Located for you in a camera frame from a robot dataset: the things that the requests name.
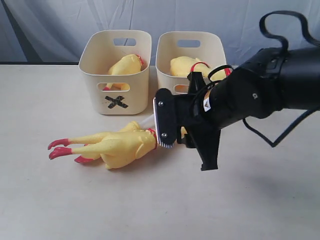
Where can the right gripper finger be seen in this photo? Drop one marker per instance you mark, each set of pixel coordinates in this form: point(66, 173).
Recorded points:
point(165, 118)

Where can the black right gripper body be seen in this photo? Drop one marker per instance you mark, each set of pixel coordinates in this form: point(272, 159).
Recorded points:
point(193, 130)

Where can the whole yellow rubber chicken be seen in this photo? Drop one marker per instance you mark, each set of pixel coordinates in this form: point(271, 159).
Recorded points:
point(181, 67)

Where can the headless yellow rubber chicken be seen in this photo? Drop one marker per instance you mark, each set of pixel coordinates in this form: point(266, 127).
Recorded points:
point(127, 65)

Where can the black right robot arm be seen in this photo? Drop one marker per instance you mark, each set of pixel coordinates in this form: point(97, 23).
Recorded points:
point(272, 80)

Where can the severed chicken head with tube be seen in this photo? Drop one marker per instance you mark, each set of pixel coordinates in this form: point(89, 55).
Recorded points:
point(147, 121)

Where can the cream bin marked X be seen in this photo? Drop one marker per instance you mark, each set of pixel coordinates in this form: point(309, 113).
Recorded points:
point(120, 94)

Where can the cream bin marked O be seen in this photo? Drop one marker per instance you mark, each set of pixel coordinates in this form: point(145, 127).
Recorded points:
point(205, 46)

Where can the blue backdrop curtain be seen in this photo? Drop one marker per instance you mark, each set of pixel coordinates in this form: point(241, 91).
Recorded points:
point(58, 30)

